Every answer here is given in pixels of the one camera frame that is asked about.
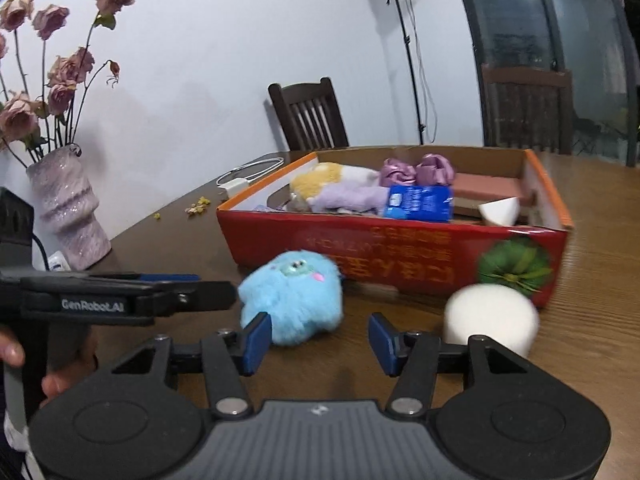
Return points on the red cardboard box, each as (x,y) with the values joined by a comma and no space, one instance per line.
(400,255)

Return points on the blue tissue packet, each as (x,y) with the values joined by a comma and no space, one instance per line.
(420,204)

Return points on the purple satin scrunchie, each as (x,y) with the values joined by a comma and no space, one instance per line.
(435,170)
(397,172)

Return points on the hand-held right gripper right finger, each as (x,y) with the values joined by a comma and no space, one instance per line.
(382,342)

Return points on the yellow and white plush toy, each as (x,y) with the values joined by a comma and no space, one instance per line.
(320,177)

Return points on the black studio light stand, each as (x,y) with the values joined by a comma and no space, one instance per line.
(410,50)

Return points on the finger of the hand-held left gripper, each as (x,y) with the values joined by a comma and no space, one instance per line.
(200,297)
(170,277)

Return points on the blue fluffy plush toy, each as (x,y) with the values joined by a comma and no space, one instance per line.
(290,300)

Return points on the bouquet of dried pink roses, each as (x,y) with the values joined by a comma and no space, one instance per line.
(62,72)

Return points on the scattered yellow crumbs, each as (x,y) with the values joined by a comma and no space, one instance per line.
(197,206)

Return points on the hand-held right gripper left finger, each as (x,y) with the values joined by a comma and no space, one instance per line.
(257,345)

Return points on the dark wooden slatted chair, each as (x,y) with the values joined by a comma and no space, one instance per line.
(310,115)
(525,110)

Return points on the person's left hand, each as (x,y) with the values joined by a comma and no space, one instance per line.
(65,377)

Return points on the purple plush toy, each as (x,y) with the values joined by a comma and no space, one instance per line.
(345,197)

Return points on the white round sponge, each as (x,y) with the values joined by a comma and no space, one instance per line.
(490,317)

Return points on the pale purple ceramic vase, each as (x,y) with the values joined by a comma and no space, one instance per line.
(67,210)

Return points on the glass sliding door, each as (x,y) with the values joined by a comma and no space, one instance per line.
(575,25)

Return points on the white wedge sponge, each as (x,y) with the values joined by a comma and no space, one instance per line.
(500,212)

